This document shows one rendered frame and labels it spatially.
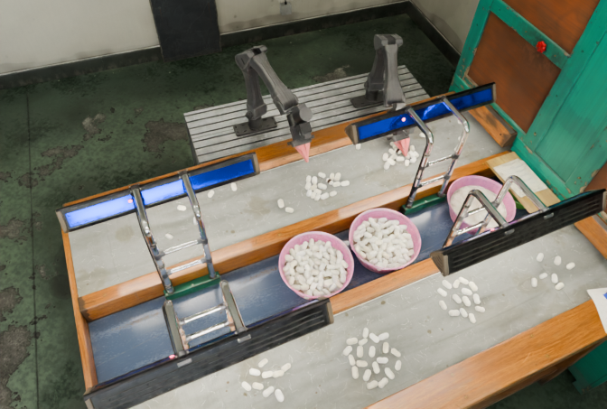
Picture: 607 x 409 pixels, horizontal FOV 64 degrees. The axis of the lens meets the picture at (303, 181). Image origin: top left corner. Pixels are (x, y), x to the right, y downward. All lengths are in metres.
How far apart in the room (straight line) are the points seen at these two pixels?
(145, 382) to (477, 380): 0.98
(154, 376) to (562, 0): 1.74
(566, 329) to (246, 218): 1.17
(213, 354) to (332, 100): 1.53
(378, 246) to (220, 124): 0.96
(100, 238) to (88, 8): 2.05
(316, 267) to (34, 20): 2.61
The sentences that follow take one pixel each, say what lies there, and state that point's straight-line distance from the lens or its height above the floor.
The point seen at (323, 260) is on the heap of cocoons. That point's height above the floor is 0.74.
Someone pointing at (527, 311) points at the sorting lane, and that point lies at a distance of 1.88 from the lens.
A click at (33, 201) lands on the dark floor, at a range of 3.18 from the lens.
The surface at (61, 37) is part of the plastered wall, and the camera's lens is 3.77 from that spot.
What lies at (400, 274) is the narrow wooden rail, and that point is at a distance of 1.77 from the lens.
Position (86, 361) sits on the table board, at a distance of 1.74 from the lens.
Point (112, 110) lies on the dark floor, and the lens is 3.55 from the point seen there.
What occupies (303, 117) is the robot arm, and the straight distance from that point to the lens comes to 1.87.
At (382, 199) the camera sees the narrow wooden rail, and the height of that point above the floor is 0.76.
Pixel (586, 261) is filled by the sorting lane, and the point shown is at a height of 0.74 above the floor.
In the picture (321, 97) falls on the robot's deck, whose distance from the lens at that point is 2.46.
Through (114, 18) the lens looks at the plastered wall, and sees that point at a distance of 3.70.
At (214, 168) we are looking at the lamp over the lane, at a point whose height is 1.10.
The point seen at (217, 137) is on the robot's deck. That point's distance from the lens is 2.27.
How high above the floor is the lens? 2.28
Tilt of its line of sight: 51 degrees down
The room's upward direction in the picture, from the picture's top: 3 degrees clockwise
